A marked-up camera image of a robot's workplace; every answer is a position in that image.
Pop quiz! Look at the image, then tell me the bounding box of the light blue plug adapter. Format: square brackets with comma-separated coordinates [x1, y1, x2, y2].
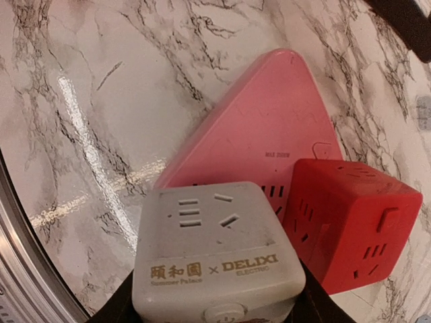
[416, 96, 431, 131]

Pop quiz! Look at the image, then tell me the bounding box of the pink triangular power strip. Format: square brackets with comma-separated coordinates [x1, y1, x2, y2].
[155, 48, 342, 219]

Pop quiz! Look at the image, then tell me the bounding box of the white travel adapter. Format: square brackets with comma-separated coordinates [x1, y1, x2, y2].
[132, 182, 306, 322]

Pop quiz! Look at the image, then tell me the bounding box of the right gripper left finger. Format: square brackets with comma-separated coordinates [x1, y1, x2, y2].
[90, 271, 141, 323]

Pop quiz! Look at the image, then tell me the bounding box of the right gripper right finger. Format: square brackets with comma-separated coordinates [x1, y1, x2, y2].
[286, 261, 352, 323]

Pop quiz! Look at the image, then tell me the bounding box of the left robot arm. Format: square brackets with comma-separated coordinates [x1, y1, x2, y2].
[366, 0, 430, 63]

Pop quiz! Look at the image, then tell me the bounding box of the red cube socket adapter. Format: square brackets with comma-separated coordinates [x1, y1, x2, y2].
[282, 159, 423, 295]

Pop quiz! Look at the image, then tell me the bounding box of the front aluminium rail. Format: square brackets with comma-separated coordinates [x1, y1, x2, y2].
[1, 157, 90, 322]

